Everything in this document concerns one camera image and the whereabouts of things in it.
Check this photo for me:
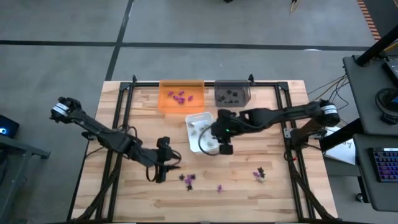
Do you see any orange striped edge strip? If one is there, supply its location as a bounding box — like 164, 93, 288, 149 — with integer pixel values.
356, 0, 382, 42

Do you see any black box with blue light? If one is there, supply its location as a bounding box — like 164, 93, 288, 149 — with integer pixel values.
0, 114, 20, 139

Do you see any orange translucent plastic bin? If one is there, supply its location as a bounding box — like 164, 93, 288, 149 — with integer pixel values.
157, 79, 206, 114

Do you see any black laptop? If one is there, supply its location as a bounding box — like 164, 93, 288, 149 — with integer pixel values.
384, 57, 398, 88

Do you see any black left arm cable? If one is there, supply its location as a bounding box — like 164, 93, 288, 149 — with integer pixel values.
145, 149, 183, 183

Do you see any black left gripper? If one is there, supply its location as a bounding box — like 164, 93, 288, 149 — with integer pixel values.
142, 136, 183, 184

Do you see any grey translucent plastic bin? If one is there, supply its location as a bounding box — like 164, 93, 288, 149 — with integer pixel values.
213, 79, 252, 108

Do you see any tan floor cable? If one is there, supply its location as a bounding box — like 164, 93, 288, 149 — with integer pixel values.
309, 75, 348, 102

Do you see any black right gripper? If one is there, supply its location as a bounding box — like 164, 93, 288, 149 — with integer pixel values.
210, 108, 246, 156

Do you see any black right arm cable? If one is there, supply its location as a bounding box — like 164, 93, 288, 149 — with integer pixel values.
197, 124, 220, 156

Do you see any grey metal cart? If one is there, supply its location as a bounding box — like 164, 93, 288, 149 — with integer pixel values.
0, 135, 52, 224

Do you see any dark grey desk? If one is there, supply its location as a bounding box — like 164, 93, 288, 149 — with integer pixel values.
342, 54, 398, 137
354, 134, 398, 213

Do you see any black backlit keyboard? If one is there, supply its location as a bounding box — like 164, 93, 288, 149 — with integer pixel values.
369, 147, 398, 184

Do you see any black support bar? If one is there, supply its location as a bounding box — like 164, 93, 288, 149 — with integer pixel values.
319, 119, 364, 153

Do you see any black slanted post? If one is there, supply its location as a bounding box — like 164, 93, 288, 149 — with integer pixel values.
355, 24, 398, 67

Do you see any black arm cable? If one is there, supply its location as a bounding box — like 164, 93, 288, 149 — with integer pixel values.
145, 149, 183, 183
197, 124, 220, 156

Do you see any white paper sheet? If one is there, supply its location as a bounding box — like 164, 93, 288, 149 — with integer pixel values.
323, 126, 357, 166

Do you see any white plastic bin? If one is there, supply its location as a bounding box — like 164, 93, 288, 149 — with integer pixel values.
185, 111, 220, 155

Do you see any black floor cable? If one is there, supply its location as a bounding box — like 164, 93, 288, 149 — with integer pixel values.
310, 76, 351, 111

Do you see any black round monitor base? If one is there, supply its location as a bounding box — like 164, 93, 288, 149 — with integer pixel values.
374, 88, 398, 125

